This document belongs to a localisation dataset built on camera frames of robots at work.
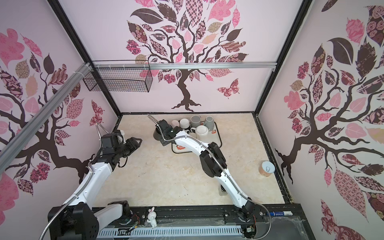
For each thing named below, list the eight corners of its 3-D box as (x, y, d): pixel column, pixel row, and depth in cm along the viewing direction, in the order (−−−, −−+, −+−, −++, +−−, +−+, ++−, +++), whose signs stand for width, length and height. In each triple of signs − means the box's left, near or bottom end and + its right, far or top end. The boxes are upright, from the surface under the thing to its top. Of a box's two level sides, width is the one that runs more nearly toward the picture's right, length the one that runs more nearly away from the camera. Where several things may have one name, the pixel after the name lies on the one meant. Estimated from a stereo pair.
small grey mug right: (203, 130, 112) (203, 121, 104) (207, 124, 116) (208, 115, 107) (210, 133, 110) (211, 124, 102) (214, 127, 114) (215, 118, 105)
